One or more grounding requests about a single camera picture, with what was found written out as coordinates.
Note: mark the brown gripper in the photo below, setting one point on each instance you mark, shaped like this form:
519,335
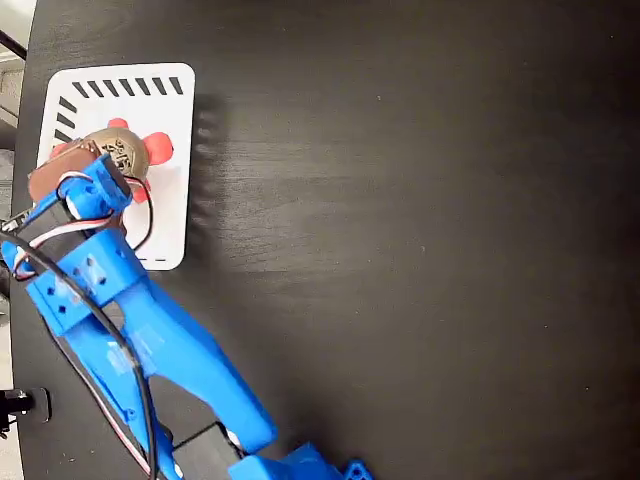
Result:
121,178

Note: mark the pink turtle toy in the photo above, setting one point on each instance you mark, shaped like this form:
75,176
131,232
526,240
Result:
122,147

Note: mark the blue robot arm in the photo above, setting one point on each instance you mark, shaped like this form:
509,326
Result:
150,340

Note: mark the white plastic basket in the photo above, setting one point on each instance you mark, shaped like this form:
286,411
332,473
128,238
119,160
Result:
165,110

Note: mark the black diagonal rod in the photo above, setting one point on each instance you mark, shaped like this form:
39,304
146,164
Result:
12,44

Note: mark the black table clamp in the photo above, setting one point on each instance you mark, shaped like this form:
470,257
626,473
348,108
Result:
27,404

